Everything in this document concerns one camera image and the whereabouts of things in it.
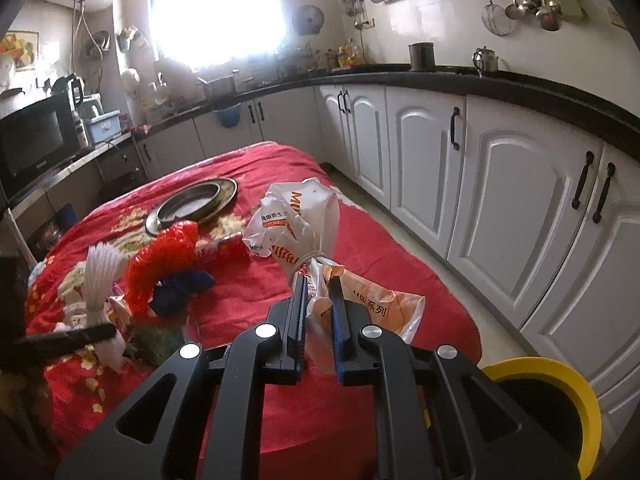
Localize black microwave oven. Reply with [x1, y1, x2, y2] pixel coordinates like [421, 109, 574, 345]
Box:
[0, 91, 83, 201]

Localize round metal pan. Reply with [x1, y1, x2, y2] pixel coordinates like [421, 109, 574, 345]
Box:
[156, 182, 221, 225]

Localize black kitchen countertop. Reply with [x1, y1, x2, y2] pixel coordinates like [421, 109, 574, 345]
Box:
[120, 62, 640, 148]

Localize yellow oil bottle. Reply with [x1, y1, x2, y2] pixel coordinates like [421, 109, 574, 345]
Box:
[337, 40, 363, 67]

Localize steel cooking pot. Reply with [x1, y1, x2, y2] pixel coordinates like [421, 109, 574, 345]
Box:
[197, 75, 238, 103]

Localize round wall fan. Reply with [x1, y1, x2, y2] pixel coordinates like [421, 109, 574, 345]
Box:
[291, 5, 326, 36]

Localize framed fruit picture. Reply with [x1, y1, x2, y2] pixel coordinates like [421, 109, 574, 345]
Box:
[0, 30, 40, 71]

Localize blue plastic bag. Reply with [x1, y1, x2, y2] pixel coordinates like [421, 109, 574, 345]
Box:
[150, 270, 216, 318]

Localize black electric kettle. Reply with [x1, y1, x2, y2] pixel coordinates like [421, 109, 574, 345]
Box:
[52, 74, 86, 111]

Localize white ribbed plastic bag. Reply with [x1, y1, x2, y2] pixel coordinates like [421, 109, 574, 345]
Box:
[82, 242, 127, 371]

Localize dark metal mug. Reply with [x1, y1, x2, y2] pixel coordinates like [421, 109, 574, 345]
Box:
[409, 42, 435, 72]

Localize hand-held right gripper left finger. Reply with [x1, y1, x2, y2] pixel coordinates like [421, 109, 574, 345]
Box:
[55, 274, 308, 480]

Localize light blue plastic box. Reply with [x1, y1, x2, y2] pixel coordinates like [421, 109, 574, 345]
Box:
[85, 110, 122, 148]

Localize red plastic bag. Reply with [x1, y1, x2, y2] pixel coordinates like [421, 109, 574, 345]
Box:
[124, 222, 201, 316]

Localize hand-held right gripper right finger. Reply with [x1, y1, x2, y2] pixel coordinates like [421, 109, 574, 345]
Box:
[327, 276, 583, 480]

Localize steel teapot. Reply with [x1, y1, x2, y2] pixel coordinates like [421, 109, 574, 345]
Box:
[472, 46, 501, 73]

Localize yellow trash bin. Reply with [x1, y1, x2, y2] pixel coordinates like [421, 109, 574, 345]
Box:
[480, 357, 602, 480]

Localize dark green scrub pad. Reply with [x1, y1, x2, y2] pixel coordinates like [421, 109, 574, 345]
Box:
[125, 325, 187, 367]

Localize red floral blanket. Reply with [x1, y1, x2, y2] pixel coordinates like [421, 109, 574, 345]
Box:
[25, 142, 483, 480]

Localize red candy tube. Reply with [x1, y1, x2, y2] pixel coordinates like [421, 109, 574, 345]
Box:
[197, 235, 251, 266]

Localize round metal tray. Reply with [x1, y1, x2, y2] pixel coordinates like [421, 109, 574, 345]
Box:
[145, 177, 238, 236]

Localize bright window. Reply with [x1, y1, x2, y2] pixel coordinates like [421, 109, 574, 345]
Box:
[150, 0, 286, 68]

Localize white kitchen cabinets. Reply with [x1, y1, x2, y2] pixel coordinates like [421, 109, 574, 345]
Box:
[135, 82, 640, 441]

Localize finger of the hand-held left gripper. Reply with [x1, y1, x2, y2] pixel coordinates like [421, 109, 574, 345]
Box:
[12, 323, 117, 361]

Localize white and orange plastic bag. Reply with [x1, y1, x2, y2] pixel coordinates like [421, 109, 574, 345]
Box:
[242, 177, 426, 376]

